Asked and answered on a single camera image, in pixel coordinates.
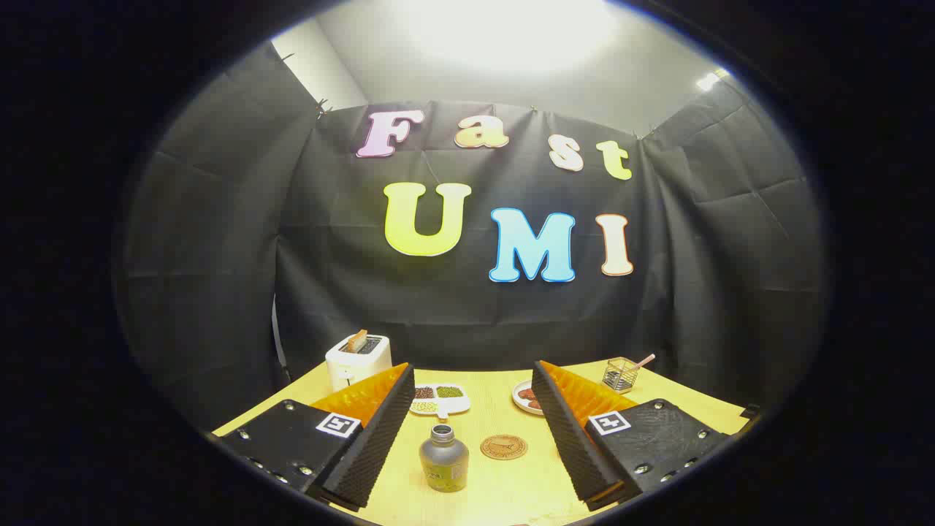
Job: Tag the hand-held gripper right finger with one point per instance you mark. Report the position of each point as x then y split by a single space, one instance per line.
570 438

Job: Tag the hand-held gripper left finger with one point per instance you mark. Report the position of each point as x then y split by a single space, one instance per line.
372 446

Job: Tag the round cork coaster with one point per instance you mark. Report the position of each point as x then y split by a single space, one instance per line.
503 447

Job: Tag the silver bottle green label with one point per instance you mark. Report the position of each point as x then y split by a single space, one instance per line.
443 460

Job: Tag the white round plate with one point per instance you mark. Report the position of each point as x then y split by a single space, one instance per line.
518 402

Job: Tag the pile of pale beans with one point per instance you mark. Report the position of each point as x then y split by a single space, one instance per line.
424 407

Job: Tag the white toaster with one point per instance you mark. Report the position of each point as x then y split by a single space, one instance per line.
356 369

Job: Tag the white divided dish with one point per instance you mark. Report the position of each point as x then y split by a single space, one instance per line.
440 403

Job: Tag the wooden table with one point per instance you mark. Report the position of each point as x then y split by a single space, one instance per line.
504 489

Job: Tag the pile of green beans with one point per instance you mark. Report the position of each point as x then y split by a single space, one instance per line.
449 391

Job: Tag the toast slice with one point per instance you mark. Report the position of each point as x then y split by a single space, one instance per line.
357 341

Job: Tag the pink striped straw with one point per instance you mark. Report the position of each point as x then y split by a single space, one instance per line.
646 360

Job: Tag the black backdrop cloth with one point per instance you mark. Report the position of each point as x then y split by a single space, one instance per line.
350 292

